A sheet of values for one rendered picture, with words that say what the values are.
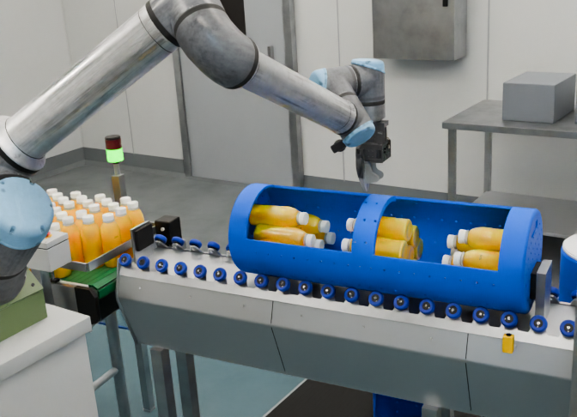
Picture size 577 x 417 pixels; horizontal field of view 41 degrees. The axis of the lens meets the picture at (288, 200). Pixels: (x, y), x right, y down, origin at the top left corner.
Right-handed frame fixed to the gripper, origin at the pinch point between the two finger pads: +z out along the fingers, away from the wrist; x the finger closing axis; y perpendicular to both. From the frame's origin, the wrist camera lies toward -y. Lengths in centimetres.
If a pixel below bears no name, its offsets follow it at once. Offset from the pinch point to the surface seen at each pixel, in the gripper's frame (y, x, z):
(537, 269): 50, -2, 18
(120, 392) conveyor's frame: -119, 19, 107
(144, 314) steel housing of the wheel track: -76, -12, 49
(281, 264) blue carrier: -21.5, -13.4, 22.1
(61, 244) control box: -93, -27, 20
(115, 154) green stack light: -119, 34, 8
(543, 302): 52, -5, 26
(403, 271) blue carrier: 16.8, -14.4, 18.3
